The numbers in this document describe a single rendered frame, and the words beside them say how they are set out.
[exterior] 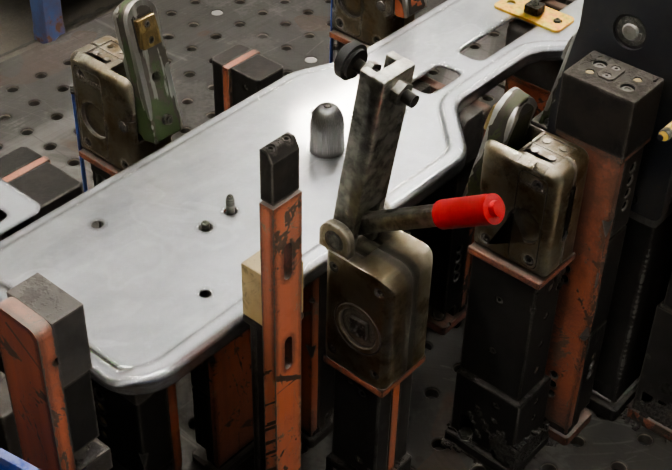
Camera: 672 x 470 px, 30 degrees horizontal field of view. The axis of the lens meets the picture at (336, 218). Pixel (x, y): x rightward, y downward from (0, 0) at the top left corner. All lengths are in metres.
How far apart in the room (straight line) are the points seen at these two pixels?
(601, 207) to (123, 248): 0.41
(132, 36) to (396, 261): 0.35
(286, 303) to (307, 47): 1.02
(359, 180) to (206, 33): 1.04
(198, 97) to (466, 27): 0.54
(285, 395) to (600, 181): 0.34
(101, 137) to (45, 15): 2.02
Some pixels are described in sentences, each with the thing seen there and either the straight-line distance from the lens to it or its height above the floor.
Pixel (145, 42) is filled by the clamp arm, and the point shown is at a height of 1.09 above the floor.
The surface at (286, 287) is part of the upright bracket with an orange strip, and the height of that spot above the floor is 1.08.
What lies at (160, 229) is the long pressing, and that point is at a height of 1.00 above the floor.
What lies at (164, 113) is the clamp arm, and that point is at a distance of 1.20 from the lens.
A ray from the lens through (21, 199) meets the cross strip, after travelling 1.12.
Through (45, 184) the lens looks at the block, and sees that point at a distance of 1.17.
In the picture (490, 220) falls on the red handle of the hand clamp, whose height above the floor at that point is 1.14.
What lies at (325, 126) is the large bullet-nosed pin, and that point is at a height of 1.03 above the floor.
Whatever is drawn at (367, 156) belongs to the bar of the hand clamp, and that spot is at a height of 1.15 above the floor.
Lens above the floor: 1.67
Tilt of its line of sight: 39 degrees down
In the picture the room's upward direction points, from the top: 1 degrees clockwise
